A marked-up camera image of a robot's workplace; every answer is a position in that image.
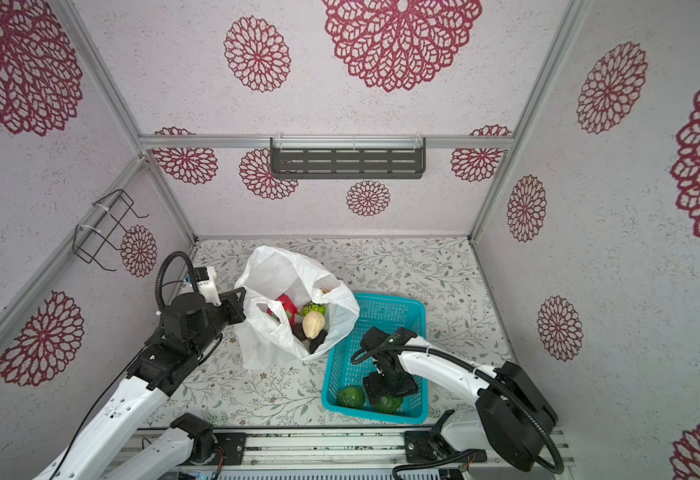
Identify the black wire rack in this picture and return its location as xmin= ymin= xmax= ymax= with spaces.
xmin=71 ymin=189 xmax=149 ymax=272

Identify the white plastic bag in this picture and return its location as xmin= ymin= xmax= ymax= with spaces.
xmin=234 ymin=246 xmax=360 ymax=371

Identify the grey wall shelf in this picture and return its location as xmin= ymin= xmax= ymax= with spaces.
xmin=270 ymin=137 xmax=427 ymax=180

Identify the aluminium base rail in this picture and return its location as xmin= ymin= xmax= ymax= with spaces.
xmin=157 ymin=425 xmax=553 ymax=479

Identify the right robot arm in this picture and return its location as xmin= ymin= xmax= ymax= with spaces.
xmin=351 ymin=327 xmax=565 ymax=475

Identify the light green custard apple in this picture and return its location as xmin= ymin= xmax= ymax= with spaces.
xmin=300 ymin=302 xmax=327 ymax=317

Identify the dark avocado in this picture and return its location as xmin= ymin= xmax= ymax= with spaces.
xmin=309 ymin=329 xmax=328 ymax=354

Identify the red dragon fruit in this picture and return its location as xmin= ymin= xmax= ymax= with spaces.
xmin=277 ymin=294 xmax=299 ymax=327

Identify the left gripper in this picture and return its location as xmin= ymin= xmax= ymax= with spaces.
xmin=190 ymin=287 xmax=247 ymax=359

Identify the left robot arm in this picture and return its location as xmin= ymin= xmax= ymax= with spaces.
xmin=38 ymin=251 xmax=246 ymax=479

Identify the teal plastic basket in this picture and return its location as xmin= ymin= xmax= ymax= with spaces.
xmin=322 ymin=293 xmax=429 ymax=424

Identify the beige pear fruit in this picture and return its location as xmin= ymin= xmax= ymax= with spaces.
xmin=302 ymin=311 xmax=326 ymax=339

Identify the green avocado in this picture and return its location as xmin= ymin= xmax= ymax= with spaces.
xmin=336 ymin=385 xmax=366 ymax=409

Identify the dark green round fruit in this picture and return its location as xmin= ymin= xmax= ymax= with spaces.
xmin=374 ymin=395 xmax=404 ymax=415

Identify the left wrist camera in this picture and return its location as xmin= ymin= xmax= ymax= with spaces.
xmin=195 ymin=266 xmax=221 ymax=306

